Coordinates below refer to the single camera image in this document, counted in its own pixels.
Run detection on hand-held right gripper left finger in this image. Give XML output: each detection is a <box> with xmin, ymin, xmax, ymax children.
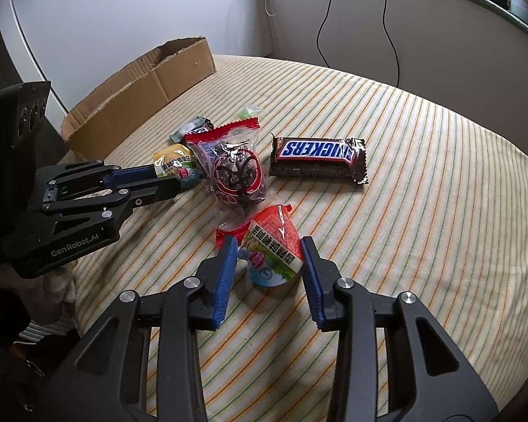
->
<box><xmin>42</xmin><ymin>235</ymin><xmax>239</xmax><ymax>422</ymax></box>

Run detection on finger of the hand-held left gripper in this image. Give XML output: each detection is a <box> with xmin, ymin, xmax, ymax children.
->
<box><xmin>41</xmin><ymin>175</ymin><xmax>184</xmax><ymax>237</ymax></box>
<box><xmin>34</xmin><ymin>160</ymin><xmax>160</xmax><ymax>191</ymax></box>

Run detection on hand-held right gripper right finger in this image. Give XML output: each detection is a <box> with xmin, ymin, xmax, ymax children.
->
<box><xmin>299</xmin><ymin>235</ymin><xmax>499</xmax><ymax>422</ymax></box>

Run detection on yellow green snack packet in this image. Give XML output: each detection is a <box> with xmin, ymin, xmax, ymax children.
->
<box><xmin>153</xmin><ymin>143</ymin><xmax>202</xmax><ymax>182</ymax></box>

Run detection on red blue snack packet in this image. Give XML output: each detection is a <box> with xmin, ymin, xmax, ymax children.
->
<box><xmin>215</xmin><ymin>202</ymin><xmax>304</xmax><ymax>288</ymax></box>

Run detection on green mint candy packet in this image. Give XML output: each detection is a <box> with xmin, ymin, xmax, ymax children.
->
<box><xmin>168</xmin><ymin>115</ymin><xmax>205</xmax><ymax>142</ymax></box>

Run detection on brown cardboard box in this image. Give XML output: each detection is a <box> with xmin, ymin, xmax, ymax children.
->
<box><xmin>61</xmin><ymin>37</ymin><xmax>217</xmax><ymax>161</ymax></box>

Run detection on clear red-trim snack packet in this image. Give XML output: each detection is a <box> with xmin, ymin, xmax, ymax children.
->
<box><xmin>185</xmin><ymin>116</ymin><xmax>269</xmax><ymax>207</ymax></box>

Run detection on brown chocolate bar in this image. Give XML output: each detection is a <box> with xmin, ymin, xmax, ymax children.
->
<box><xmin>269</xmin><ymin>135</ymin><xmax>370</xmax><ymax>185</ymax></box>
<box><xmin>182</xmin><ymin>118</ymin><xmax>215</xmax><ymax>139</ymax></box>

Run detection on striped blanket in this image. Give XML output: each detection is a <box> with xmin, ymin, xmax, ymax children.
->
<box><xmin>62</xmin><ymin>55</ymin><xmax>528</xmax><ymax>422</ymax></box>

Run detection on white fluffy cloth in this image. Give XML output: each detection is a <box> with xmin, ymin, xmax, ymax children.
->
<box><xmin>0</xmin><ymin>264</ymin><xmax>77</xmax><ymax>317</ymax></box>

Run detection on white wardrobe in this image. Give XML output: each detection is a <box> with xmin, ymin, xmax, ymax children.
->
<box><xmin>0</xmin><ymin>0</ymin><xmax>274</xmax><ymax>110</ymax></box>

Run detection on striped grey cloth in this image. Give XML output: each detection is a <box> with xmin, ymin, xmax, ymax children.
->
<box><xmin>18</xmin><ymin>320</ymin><xmax>73</xmax><ymax>344</ymax></box>

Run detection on black power cable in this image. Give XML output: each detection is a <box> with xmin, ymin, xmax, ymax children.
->
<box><xmin>317</xmin><ymin>0</ymin><xmax>401</xmax><ymax>86</ymax></box>

